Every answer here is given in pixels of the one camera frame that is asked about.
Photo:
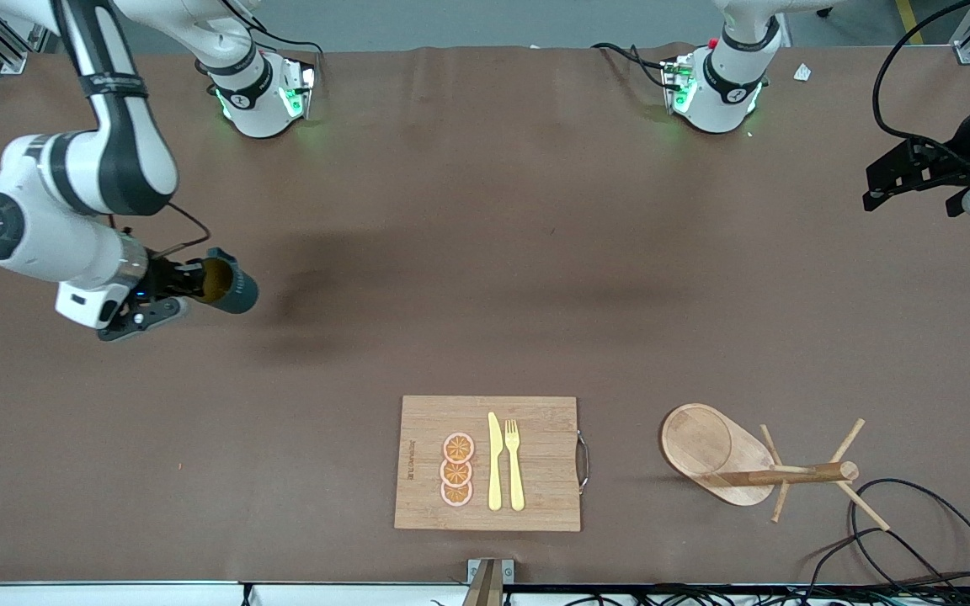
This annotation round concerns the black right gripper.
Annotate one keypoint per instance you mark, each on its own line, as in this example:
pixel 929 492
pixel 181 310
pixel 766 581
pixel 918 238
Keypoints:
pixel 162 279

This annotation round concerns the orange slice toy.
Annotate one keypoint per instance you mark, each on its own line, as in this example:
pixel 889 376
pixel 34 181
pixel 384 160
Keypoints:
pixel 456 473

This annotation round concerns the yellow plastic fork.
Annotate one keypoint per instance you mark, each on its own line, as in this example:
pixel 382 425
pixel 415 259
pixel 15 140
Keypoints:
pixel 516 480

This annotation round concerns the brown table cover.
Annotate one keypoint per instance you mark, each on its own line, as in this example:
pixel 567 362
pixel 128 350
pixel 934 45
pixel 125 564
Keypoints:
pixel 451 337

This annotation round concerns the metal bracket with wooden bar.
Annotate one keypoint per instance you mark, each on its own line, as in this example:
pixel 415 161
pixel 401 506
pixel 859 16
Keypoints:
pixel 489 576

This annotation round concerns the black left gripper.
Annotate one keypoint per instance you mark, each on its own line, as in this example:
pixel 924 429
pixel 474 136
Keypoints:
pixel 953 162

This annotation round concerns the small white paper scrap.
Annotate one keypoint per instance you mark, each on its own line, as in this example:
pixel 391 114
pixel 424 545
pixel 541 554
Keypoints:
pixel 802 72

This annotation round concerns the dark teal ribbed mug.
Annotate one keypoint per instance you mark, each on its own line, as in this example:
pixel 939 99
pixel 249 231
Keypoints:
pixel 237 288

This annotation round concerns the bamboo cutting board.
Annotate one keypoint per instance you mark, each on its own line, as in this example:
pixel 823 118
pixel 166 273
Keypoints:
pixel 535 497

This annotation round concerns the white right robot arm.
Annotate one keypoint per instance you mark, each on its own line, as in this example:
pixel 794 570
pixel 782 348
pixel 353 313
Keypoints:
pixel 114 135

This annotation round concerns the yellow plastic knife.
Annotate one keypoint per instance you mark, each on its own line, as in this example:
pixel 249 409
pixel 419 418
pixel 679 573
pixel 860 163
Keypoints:
pixel 494 471

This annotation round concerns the white table edge rail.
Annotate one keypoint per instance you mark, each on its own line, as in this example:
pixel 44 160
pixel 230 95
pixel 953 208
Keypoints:
pixel 114 596

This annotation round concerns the wooden mug tree stand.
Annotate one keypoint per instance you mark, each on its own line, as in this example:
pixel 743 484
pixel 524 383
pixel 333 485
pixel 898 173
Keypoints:
pixel 704 446

